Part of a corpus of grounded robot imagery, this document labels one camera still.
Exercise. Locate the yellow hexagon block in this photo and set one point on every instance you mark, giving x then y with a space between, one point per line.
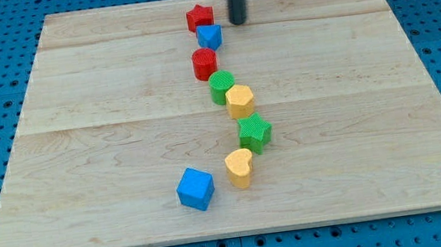
240 101

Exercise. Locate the red star block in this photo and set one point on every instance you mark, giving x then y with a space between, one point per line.
198 16

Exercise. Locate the blue triangle block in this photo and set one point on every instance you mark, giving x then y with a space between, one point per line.
209 36

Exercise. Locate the red cylinder block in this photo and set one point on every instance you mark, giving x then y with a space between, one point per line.
205 63

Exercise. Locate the green cylinder block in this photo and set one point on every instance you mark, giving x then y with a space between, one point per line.
219 83

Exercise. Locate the green star block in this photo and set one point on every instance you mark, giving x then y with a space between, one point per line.
254 133

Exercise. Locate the light wooden board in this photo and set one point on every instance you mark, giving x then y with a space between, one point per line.
113 116

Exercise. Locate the yellow heart block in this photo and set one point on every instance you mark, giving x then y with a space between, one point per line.
239 167

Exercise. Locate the blue cube block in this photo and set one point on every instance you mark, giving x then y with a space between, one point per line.
196 189

